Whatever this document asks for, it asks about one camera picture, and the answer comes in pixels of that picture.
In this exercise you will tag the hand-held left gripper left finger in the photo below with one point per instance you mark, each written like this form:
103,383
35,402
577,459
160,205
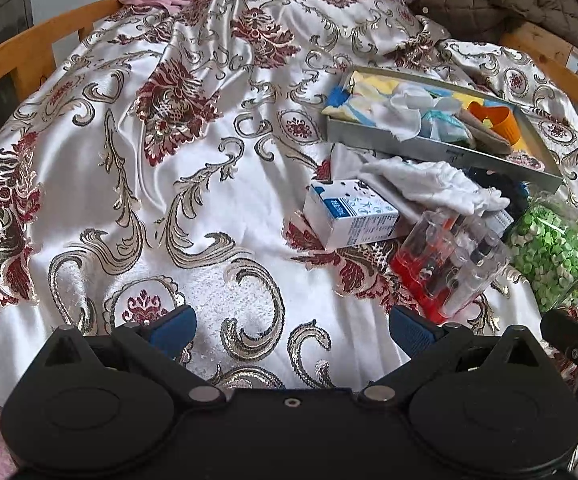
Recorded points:
174,331

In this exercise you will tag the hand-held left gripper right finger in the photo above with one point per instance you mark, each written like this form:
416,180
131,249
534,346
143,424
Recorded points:
411,332

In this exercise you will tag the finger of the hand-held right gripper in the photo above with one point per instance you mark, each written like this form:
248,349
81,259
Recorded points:
569,335

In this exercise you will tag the metal tray with painted bottom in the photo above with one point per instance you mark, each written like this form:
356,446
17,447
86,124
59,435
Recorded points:
369,135

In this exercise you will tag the red rack of test tubes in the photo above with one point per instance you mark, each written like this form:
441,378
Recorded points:
449,260

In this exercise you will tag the bag of green pieces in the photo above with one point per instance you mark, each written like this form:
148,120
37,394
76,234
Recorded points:
549,245

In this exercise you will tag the white blue carton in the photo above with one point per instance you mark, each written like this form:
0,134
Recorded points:
354,215

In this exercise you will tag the floral satin blanket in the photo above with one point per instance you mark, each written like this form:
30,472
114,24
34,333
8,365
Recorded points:
119,210

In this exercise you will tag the white cloth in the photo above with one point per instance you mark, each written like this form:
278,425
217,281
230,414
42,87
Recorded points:
399,115
434,185

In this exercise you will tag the black knitted item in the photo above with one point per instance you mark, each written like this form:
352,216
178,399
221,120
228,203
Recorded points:
499,185

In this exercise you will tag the white tissue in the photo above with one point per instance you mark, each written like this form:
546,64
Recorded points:
344,160

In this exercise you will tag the brown cloth strip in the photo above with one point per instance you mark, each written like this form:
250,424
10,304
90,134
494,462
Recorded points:
489,141

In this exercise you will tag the teal face mask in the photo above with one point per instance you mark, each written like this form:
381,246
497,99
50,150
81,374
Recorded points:
444,125

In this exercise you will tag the orange cup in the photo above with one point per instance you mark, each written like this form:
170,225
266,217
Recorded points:
501,122

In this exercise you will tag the yellow blue cloth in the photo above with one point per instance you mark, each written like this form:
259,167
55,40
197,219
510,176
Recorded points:
369,92

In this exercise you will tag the wooden bed frame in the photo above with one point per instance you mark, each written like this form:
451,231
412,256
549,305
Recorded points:
14,57

